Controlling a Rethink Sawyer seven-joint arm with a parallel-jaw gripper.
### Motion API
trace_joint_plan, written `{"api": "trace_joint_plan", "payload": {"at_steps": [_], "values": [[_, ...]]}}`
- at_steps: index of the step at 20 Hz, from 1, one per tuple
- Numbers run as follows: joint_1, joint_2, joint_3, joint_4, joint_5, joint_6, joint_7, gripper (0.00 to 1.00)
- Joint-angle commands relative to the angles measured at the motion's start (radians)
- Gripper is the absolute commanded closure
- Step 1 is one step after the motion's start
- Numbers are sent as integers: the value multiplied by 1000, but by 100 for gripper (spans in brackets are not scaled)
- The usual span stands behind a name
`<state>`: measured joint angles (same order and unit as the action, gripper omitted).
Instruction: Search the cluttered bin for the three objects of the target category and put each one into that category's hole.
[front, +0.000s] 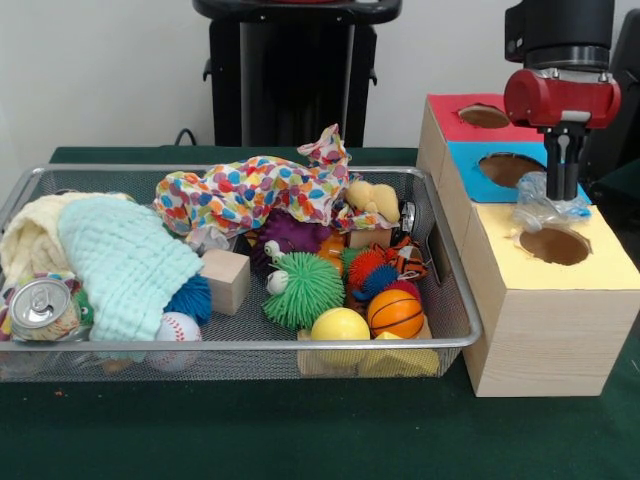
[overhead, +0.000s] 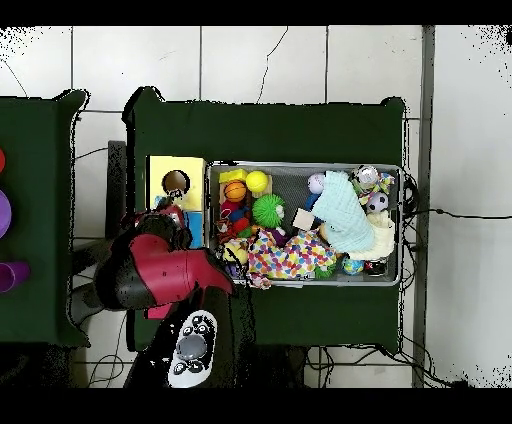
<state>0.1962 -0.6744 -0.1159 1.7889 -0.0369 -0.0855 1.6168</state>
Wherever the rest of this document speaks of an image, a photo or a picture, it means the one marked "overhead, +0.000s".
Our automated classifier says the wooden box with three holes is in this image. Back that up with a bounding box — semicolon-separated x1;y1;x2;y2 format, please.
143;155;208;320

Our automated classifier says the purple cup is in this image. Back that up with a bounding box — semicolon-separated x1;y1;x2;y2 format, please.
0;260;32;294

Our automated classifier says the dark green tablecloth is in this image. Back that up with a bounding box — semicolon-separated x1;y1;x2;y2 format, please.
0;89;91;347
122;86;407;355

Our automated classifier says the white baseball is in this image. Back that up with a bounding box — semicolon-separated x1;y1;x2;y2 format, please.
306;172;326;195

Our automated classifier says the cream knitted cloth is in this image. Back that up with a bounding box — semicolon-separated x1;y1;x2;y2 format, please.
347;209;397;262

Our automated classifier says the small soccer ball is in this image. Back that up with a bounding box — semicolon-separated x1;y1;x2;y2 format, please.
365;192;390;213

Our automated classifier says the orange basketball toy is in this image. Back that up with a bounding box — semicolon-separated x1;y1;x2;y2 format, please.
222;180;248;204

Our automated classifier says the clear bottle with blue label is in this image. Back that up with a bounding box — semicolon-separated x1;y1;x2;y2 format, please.
153;187;185;206

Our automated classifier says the crushed silver can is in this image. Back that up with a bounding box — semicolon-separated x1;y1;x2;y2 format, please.
353;164;381;188

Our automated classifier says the mint green cloth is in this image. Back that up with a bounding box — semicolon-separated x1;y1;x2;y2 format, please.
310;170;376;254

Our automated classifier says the globe print ball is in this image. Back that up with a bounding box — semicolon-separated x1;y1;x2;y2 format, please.
342;257;365;276

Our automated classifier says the black floor cable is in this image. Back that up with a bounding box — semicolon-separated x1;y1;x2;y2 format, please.
401;206;512;221

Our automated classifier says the plain wooden block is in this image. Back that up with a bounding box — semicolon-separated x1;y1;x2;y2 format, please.
292;207;317;232

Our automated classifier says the silver mesh bin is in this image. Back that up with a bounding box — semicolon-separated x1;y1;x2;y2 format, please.
203;160;403;288

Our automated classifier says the large green spiky ball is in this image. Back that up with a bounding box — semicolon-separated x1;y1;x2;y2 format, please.
251;193;286;229

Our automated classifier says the purple bowl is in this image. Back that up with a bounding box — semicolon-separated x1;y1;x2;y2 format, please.
0;189;13;240

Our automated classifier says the colourful polka dot cloth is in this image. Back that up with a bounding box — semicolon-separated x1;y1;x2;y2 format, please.
245;228;338;281

